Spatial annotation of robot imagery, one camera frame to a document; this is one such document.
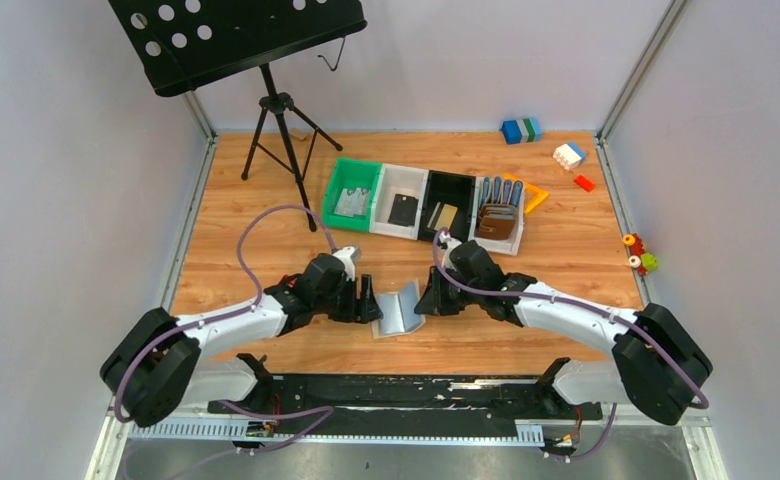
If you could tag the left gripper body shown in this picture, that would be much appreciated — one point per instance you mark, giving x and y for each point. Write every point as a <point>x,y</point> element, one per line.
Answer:
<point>355,301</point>

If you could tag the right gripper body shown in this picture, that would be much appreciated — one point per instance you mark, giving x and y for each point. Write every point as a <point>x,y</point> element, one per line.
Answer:
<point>439,298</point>

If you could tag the beige card holder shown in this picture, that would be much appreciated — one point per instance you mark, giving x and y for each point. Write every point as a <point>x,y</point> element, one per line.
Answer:
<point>398,312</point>

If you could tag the red object under arm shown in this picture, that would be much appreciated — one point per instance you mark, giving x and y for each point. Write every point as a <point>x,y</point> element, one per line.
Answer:
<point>290,281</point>

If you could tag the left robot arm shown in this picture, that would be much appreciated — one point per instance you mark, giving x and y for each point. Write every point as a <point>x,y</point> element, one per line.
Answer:
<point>165,362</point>

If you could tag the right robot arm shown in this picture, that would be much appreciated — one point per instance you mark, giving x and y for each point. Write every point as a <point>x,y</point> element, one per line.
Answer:
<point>659,365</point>

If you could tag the gold card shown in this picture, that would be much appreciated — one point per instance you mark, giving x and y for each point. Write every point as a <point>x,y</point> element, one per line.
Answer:
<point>442,216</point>

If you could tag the brown card holder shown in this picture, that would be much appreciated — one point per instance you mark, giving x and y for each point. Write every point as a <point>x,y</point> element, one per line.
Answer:
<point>496,221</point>

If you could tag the black card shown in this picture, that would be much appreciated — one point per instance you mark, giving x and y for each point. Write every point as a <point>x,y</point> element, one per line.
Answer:
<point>403,211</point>

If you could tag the grey cards in green bin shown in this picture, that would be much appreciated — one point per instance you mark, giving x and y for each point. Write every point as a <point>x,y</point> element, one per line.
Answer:
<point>353,202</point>

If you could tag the blue card holders row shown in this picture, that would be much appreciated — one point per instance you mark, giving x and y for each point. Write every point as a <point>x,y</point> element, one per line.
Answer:
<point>500,190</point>

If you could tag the white bin with holders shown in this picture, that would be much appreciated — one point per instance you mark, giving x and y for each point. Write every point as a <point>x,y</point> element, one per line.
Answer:
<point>507,247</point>

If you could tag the black plastic bin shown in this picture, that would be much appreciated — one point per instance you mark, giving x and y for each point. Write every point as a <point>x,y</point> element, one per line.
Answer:
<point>447,189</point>

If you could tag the white plastic bin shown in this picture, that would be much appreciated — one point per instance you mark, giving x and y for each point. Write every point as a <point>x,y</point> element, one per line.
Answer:
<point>395,179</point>

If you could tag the green plastic bin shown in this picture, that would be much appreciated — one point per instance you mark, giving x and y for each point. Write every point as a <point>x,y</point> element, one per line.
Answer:
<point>350,173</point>

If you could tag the red toy brick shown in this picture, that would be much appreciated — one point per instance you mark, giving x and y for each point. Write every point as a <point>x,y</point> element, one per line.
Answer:
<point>584,183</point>

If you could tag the blue green toy block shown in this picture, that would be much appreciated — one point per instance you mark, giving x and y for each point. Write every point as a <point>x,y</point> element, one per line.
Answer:
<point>523,130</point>

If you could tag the white blue toy block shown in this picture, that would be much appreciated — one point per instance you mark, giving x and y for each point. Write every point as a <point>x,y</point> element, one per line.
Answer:
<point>569,156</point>

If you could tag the colourful toy vehicle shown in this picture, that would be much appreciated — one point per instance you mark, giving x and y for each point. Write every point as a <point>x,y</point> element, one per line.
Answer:
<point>639,258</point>

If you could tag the black music stand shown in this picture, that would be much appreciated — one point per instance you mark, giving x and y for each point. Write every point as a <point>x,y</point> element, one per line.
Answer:
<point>184,45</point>

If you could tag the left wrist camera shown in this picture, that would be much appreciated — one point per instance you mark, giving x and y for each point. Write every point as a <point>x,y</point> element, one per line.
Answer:
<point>348,255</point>

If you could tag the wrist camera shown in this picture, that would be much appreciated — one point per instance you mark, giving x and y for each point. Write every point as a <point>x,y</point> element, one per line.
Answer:
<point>445,244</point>
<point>348,255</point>

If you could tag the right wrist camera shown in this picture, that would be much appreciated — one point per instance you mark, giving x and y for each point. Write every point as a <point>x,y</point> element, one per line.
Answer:
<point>445,244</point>

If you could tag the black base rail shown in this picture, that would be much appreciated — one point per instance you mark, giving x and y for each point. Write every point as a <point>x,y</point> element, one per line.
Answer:
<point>409,409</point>

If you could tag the orange toy frame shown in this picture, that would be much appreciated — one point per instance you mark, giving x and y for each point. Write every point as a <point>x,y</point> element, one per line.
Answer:
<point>534,195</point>

